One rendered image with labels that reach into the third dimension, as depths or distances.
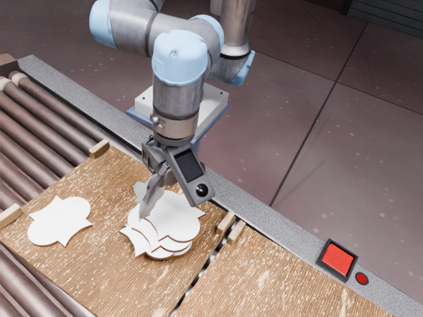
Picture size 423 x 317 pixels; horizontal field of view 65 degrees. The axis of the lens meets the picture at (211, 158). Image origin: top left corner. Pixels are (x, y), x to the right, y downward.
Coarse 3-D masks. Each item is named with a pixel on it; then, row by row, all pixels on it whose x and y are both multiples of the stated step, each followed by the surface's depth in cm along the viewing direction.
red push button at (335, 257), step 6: (330, 246) 80; (330, 252) 79; (336, 252) 79; (342, 252) 79; (324, 258) 77; (330, 258) 77; (336, 258) 78; (342, 258) 78; (348, 258) 78; (330, 264) 76; (336, 264) 77; (342, 264) 77; (348, 264) 77; (342, 270) 76
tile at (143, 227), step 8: (136, 224) 70; (144, 224) 70; (144, 232) 69; (152, 232) 69; (152, 240) 68; (168, 240) 68; (152, 248) 67; (168, 248) 67; (176, 248) 67; (184, 248) 68
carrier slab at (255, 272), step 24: (240, 240) 77; (264, 240) 78; (216, 264) 72; (240, 264) 72; (264, 264) 73; (288, 264) 74; (216, 288) 68; (240, 288) 69; (264, 288) 69; (288, 288) 70; (312, 288) 71; (336, 288) 72; (192, 312) 64; (216, 312) 65; (240, 312) 65; (264, 312) 66; (288, 312) 67; (312, 312) 67; (336, 312) 68; (360, 312) 69; (384, 312) 69
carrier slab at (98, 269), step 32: (96, 160) 87; (128, 160) 89; (64, 192) 79; (96, 192) 80; (128, 192) 82; (96, 224) 74; (32, 256) 67; (64, 256) 68; (96, 256) 69; (128, 256) 70; (192, 256) 72; (64, 288) 64; (96, 288) 65; (128, 288) 66; (160, 288) 66
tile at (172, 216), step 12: (168, 192) 76; (156, 204) 73; (168, 204) 73; (180, 204) 74; (156, 216) 71; (168, 216) 71; (180, 216) 72; (192, 216) 72; (156, 228) 69; (168, 228) 69; (180, 228) 70; (192, 228) 70; (180, 240) 68
